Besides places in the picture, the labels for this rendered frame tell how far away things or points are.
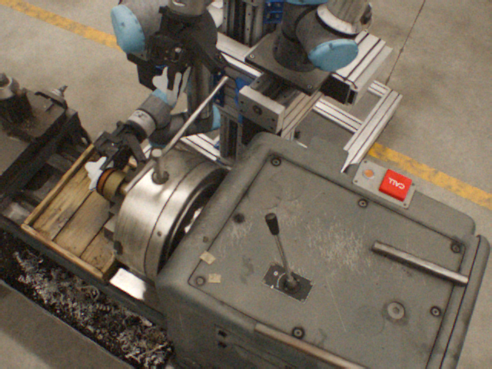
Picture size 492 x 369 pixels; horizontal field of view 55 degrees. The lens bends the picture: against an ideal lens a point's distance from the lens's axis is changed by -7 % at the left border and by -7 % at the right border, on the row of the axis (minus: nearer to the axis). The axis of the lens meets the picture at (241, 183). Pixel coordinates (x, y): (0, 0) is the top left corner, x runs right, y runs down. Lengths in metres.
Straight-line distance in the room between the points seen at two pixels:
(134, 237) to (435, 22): 3.11
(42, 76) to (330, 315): 2.60
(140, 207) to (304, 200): 0.34
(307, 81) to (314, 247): 0.55
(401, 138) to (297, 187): 1.91
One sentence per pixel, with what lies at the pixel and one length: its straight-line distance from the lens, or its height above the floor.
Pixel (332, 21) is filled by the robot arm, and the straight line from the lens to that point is 1.20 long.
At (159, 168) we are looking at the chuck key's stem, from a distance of 1.04.
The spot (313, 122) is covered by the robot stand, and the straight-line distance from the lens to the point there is 2.57.
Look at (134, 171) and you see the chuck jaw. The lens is 1.22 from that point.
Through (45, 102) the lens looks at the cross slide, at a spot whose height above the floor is 0.97.
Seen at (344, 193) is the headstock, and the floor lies 1.26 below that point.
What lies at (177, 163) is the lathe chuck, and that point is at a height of 1.23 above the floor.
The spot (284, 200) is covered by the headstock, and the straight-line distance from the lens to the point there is 1.04.
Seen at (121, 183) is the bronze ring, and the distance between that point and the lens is 1.23.
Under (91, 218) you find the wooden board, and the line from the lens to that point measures 1.47.
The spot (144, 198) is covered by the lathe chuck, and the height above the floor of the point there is 1.23.
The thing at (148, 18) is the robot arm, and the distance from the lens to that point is 1.16.
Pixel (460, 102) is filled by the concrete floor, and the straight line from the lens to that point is 3.30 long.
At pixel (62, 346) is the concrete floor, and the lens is 2.30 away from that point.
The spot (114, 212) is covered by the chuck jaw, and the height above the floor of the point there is 1.12.
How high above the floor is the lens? 2.13
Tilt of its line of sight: 57 degrees down
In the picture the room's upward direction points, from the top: 5 degrees clockwise
